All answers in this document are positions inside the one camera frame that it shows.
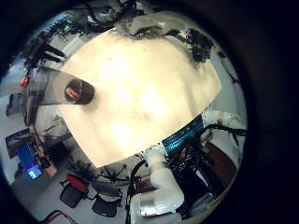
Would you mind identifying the monitor with blue screen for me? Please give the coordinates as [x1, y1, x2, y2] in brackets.
[14, 142, 44, 181]

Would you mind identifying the clear glass vase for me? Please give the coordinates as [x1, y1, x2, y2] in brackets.
[30, 68, 95, 106]

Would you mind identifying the black chair with red back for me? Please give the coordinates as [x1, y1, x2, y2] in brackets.
[59, 173, 91, 209]

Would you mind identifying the black office chair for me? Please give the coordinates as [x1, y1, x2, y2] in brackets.
[91, 186, 123, 218]

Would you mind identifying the small red object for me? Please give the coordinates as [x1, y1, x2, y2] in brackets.
[19, 76, 31, 89]

